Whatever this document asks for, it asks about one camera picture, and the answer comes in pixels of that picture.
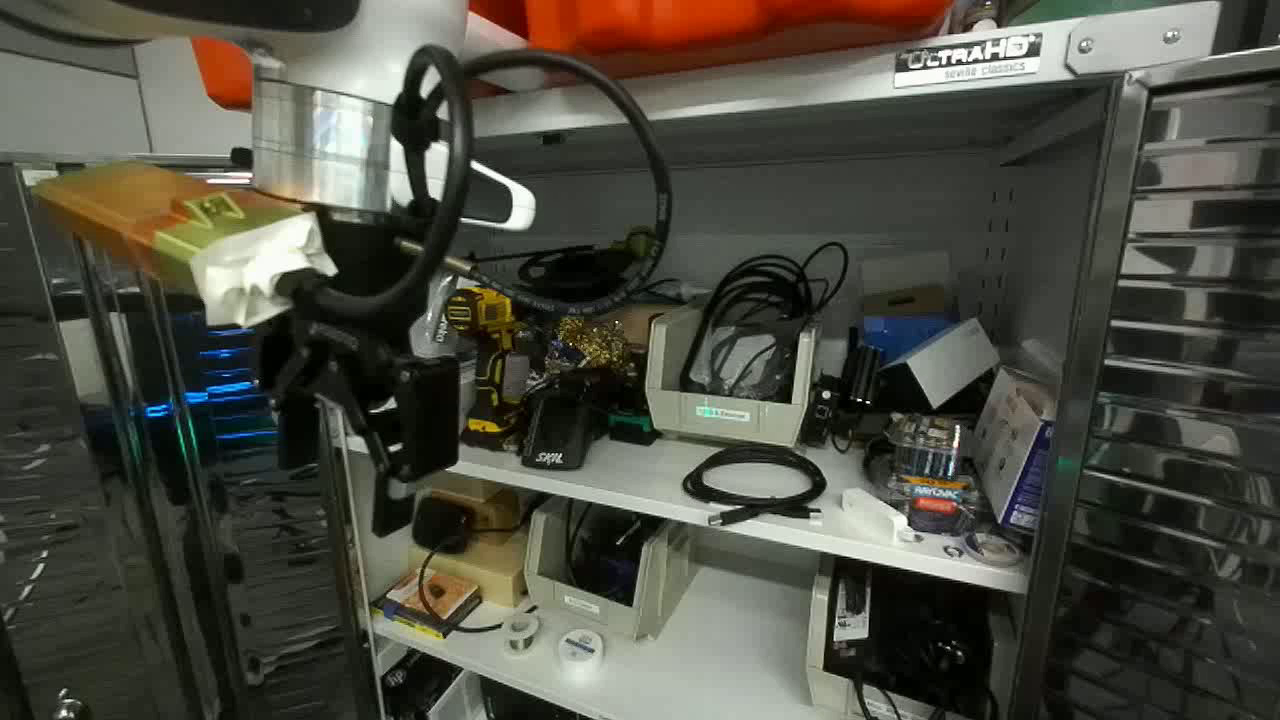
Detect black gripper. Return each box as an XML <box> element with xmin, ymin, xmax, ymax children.
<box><xmin>262</xmin><ymin>273</ymin><xmax>461</xmax><ymax>538</ymax></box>

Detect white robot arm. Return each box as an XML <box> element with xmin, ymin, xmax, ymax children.
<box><xmin>60</xmin><ymin>0</ymin><xmax>475</xmax><ymax>533</ymax></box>

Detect tan box with black device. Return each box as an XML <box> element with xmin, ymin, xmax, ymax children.
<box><xmin>414</xmin><ymin>476</ymin><xmax>527</xmax><ymax>608</ymax></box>

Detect small circuit board box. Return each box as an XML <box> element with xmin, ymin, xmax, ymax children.
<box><xmin>377</xmin><ymin>572</ymin><xmax>481</xmax><ymax>638</ymax></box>

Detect blue and white box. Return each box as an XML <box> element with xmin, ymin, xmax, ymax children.
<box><xmin>859</xmin><ymin>318</ymin><xmax>1002</xmax><ymax>414</ymax></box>

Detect white product box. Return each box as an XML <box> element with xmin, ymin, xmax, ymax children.
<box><xmin>974</xmin><ymin>367</ymin><xmax>1058</xmax><ymax>533</ymax></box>

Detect black battery charger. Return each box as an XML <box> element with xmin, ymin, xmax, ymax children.
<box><xmin>521</xmin><ymin>372</ymin><xmax>604</xmax><ymax>474</ymax></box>

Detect white lower left bin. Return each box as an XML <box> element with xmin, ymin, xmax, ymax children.
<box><xmin>523</xmin><ymin>504</ymin><xmax>699</xmax><ymax>641</ymax></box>

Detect orange case on top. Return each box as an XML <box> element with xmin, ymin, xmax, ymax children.
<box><xmin>193</xmin><ymin>0</ymin><xmax>957</xmax><ymax>113</ymax></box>

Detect battery pack blister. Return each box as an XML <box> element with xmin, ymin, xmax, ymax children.
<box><xmin>890</xmin><ymin>414</ymin><xmax>974</xmax><ymax>538</ymax></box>

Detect metal shelving cabinet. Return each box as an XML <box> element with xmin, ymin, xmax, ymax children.
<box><xmin>311</xmin><ymin>0</ymin><xmax>1280</xmax><ymax>720</ymax></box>

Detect yellow cordless drill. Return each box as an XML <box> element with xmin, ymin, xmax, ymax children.
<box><xmin>450</xmin><ymin>290</ymin><xmax>521</xmax><ymax>448</ymax></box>

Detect black cables in bin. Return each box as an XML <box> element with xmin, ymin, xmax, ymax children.
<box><xmin>677</xmin><ymin>239</ymin><xmax>852</xmax><ymax>400</ymax></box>

